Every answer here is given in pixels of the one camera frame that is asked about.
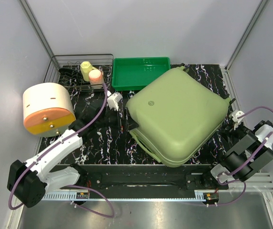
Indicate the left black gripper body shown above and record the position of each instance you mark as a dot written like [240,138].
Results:
[112,119]

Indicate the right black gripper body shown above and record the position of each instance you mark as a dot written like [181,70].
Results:
[239,133]

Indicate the green hard-shell suitcase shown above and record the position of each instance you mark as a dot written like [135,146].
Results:
[175,115]

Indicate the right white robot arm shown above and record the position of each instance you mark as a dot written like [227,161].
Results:
[250,152]

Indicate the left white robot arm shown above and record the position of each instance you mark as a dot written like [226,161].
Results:
[29,181]

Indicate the pink foam cup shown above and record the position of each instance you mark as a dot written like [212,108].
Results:
[96,78]

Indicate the green plastic tray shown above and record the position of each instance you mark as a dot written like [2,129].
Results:
[130,74]

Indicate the yellow plastic bottle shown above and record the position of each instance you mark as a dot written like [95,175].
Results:
[85,68]

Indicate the white orange cylindrical container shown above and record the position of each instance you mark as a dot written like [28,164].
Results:
[47,109]

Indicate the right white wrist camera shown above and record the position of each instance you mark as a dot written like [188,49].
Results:
[236,116]

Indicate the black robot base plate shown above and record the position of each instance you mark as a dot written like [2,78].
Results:
[186,176]

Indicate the black wire rack basket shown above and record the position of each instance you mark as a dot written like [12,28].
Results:
[65,70]

